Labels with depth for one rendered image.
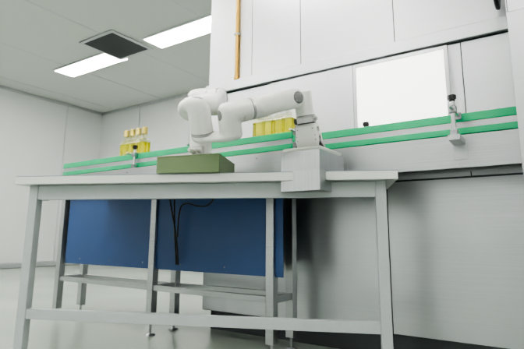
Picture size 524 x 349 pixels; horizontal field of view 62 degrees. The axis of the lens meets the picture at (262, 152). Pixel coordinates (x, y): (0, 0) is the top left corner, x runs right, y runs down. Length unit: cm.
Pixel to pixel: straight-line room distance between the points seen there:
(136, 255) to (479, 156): 177
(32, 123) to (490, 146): 710
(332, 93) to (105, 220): 150
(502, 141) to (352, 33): 93
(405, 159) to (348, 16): 87
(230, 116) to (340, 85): 78
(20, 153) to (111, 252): 524
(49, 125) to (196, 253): 612
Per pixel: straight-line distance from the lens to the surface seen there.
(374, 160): 185
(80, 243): 295
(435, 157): 179
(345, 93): 218
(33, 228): 214
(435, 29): 217
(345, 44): 230
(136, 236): 254
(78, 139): 835
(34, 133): 795
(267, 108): 163
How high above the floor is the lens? 51
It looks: 11 degrees up
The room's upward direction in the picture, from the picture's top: straight up
